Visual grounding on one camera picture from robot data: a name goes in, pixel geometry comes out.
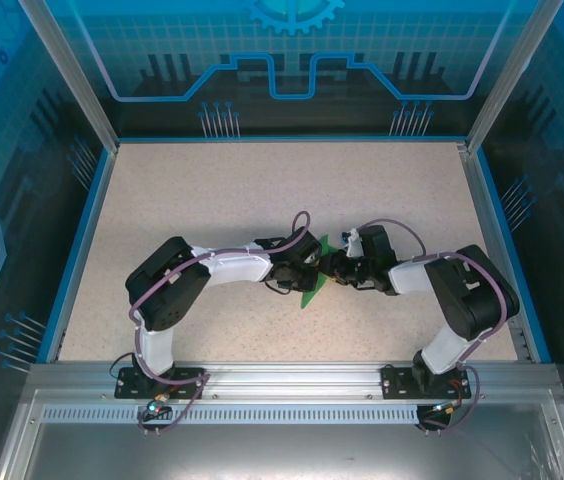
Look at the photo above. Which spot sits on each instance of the green paper sheet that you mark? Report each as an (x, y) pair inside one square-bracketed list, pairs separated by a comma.
[(312, 297)]

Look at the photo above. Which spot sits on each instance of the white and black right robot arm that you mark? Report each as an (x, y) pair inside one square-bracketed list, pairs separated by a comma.
[(409, 277)]

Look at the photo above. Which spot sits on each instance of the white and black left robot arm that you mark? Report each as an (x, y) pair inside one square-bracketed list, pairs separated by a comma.
[(237, 265)]

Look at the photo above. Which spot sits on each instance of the steel bottom panel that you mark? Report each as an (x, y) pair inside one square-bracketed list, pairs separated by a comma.
[(287, 450)]

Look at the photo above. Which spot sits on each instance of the aluminium front rail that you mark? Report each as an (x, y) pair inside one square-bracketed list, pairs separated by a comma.
[(287, 380)]

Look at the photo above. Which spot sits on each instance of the aluminium side rail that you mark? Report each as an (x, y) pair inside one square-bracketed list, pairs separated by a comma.
[(85, 250), (494, 240)]

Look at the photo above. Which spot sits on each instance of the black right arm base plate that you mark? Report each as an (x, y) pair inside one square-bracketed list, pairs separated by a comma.
[(393, 382)]

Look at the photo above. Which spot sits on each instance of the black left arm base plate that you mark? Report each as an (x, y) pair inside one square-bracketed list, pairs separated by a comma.
[(189, 382)]

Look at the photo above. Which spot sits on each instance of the aluminium frame post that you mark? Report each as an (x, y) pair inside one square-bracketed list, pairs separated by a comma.
[(512, 75), (78, 85)]

